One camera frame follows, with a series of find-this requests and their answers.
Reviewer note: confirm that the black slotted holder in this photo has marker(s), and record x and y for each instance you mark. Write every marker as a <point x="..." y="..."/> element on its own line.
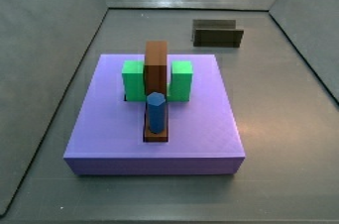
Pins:
<point x="217" y="33"/>

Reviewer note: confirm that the brown T-shaped block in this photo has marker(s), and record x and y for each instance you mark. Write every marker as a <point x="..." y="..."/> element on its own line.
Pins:
<point x="155" y="83"/>

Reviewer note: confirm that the green U-shaped block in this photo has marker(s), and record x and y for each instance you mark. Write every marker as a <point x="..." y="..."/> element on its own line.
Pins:
<point x="178" y="86"/>

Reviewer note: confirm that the purple base board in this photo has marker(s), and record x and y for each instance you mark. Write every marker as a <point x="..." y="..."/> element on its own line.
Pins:
<point x="203" y="145"/>

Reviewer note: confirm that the blue hexagonal peg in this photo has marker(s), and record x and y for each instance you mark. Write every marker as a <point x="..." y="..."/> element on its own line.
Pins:
<point x="155" y="110"/>

